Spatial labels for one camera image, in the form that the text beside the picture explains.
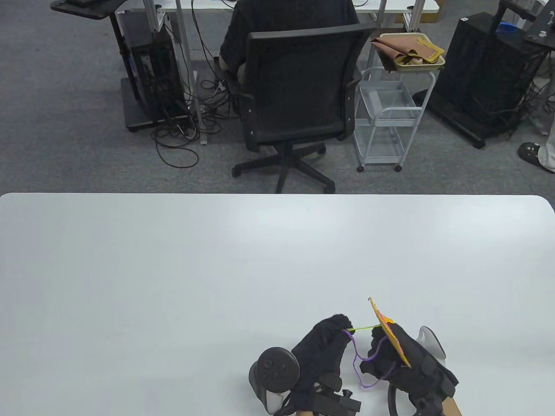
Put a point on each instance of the dark brown small table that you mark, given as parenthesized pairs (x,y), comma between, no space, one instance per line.
(373,34)

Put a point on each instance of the brown cardboard box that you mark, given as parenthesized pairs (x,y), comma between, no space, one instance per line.
(429,18)

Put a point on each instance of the black mesh office chair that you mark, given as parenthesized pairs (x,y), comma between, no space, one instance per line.
(299,82)

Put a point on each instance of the person's right forearm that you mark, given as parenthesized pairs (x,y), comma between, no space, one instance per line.
(451,408)

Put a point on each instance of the purple thread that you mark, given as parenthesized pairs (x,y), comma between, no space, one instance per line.
(357,359)

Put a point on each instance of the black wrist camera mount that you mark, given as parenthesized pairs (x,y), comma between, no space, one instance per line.
(422,405)
(338,403)

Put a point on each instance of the black computer tower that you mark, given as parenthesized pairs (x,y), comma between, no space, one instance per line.
(156,69)

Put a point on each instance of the black equipment rack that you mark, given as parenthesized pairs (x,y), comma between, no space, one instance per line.
(520,11)

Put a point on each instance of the person's left hand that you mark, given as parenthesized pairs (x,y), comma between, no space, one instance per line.
(321,351)

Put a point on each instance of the brown cloth pieces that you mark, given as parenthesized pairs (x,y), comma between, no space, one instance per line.
(403,45)

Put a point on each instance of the beige plastic tray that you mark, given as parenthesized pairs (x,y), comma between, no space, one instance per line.
(433,65)

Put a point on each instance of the black equipment cabinet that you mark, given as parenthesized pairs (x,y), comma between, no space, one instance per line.
(477,65)

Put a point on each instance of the yellow felt square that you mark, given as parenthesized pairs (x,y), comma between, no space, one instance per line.
(396,342)

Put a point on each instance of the person's right hand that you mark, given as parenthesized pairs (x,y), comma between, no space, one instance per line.
(416,372)

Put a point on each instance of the green plastic needle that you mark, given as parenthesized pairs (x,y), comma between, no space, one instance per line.
(362,328)

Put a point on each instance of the pink felt button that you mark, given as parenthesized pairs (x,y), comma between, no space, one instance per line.
(381,315)

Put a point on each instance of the white desk with metal legs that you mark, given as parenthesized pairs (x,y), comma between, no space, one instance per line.
(390,5)

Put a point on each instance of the person's left forearm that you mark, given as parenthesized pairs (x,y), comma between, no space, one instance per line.
(303,413)

